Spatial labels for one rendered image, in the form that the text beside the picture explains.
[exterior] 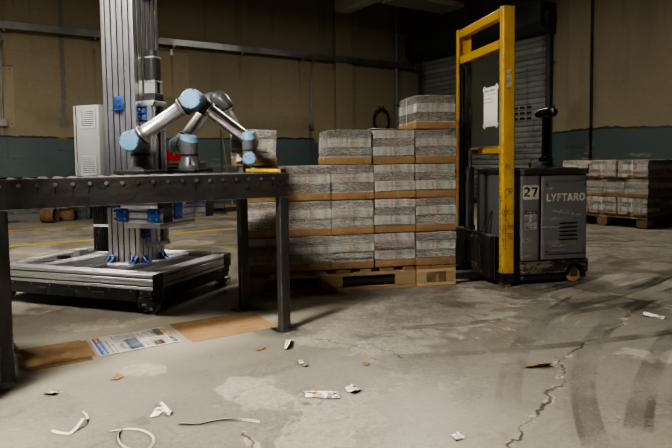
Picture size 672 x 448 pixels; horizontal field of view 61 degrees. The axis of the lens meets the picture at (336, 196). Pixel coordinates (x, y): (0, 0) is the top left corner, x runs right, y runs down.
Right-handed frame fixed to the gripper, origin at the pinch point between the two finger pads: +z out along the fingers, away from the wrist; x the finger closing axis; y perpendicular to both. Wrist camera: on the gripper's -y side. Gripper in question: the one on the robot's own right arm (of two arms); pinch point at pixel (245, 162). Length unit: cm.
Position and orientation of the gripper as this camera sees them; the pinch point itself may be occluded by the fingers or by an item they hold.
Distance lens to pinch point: 363.4
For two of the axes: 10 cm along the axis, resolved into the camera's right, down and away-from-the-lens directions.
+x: -9.7, 0.3, -2.2
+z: -2.2, -0.6, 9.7
